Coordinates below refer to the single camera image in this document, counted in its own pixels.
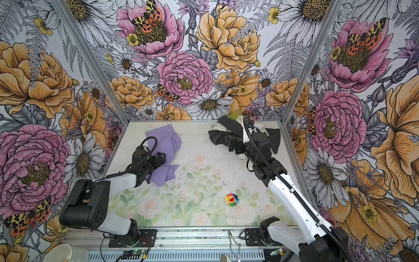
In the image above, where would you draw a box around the purple cloth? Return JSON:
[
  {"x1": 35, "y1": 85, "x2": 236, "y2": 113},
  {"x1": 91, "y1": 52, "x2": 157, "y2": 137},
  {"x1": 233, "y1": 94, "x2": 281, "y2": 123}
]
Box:
[{"x1": 144, "y1": 123, "x2": 182, "y2": 188}]

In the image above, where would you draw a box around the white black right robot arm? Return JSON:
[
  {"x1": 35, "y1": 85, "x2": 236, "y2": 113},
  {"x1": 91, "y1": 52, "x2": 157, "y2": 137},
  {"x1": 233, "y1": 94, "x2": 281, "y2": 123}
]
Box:
[{"x1": 223, "y1": 132, "x2": 352, "y2": 262}]

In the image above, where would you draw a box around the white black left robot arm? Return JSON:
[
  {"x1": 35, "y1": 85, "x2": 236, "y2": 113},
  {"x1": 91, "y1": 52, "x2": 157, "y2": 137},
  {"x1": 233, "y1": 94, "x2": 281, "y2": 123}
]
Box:
[{"x1": 59, "y1": 146, "x2": 166, "y2": 246}]

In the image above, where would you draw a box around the dark grey cloth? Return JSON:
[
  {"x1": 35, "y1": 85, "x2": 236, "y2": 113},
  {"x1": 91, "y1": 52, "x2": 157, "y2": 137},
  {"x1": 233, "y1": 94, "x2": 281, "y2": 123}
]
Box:
[{"x1": 208, "y1": 116, "x2": 280, "y2": 155}]

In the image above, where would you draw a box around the rainbow flower sticker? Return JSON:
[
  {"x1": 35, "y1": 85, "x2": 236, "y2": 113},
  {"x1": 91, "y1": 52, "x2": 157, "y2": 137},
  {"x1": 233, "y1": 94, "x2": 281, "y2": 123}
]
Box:
[{"x1": 224, "y1": 193, "x2": 240, "y2": 207}]

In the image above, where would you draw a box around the green circuit board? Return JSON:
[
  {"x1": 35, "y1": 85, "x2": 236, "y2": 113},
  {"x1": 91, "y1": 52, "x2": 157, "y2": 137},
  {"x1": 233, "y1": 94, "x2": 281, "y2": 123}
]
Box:
[{"x1": 122, "y1": 250, "x2": 149, "y2": 259}]

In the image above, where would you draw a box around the white paper cup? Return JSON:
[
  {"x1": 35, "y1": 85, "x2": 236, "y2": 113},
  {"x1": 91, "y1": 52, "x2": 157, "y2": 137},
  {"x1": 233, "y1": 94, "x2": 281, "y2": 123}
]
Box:
[{"x1": 43, "y1": 244, "x2": 89, "y2": 262}]

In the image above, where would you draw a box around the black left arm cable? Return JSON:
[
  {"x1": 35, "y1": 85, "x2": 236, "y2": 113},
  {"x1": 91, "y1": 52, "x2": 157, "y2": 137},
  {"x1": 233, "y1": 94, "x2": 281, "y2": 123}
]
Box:
[{"x1": 65, "y1": 136, "x2": 158, "y2": 210}]

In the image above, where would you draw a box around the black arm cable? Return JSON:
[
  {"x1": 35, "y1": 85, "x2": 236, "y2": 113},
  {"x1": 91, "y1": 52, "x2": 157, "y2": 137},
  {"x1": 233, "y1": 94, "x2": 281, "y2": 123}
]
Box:
[
  {"x1": 65, "y1": 136, "x2": 158, "y2": 210},
  {"x1": 243, "y1": 115, "x2": 354, "y2": 262}
]

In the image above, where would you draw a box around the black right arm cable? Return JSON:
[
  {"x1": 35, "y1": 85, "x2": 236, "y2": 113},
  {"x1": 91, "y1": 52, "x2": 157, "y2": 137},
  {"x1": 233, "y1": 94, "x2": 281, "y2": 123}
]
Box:
[{"x1": 243, "y1": 115, "x2": 354, "y2": 262}]

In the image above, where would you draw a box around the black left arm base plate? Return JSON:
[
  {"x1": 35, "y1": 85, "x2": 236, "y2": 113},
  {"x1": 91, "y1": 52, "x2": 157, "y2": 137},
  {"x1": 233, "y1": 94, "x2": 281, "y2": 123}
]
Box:
[{"x1": 108, "y1": 229, "x2": 157, "y2": 248}]

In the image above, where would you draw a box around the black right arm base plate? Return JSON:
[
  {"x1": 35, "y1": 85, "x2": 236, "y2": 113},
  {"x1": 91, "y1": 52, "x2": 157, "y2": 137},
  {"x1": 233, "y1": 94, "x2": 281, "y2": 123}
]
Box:
[{"x1": 244, "y1": 228, "x2": 282, "y2": 247}]

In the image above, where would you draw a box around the aluminium front rail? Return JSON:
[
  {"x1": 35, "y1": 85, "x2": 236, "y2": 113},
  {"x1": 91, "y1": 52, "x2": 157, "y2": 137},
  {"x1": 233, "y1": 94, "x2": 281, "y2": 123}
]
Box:
[{"x1": 63, "y1": 226, "x2": 295, "y2": 250}]

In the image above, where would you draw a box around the aluminium right corner post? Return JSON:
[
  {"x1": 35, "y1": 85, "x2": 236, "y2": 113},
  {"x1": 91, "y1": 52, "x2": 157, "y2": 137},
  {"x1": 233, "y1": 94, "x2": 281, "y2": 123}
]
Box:
[{"x1": 281, "y1": 0, "x2": 344, "y2": 126}]

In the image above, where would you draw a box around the aluminium corner post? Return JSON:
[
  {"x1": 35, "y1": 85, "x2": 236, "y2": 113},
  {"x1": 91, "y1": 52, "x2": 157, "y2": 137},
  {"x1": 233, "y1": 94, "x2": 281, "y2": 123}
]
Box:
[
  {"x1": 51, "y1": 1, "x2": 129, "y2": 127},
  {"x1": 281, "y1": 0, "x2": 344, "y2": 126}
]

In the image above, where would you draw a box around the aluminium left corner post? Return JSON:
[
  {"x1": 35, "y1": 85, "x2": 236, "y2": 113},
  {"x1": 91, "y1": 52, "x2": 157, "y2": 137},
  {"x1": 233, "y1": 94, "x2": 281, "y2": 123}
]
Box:
[{"x1": 51, "y1": 1, "x2": 129, "y2": 127}]

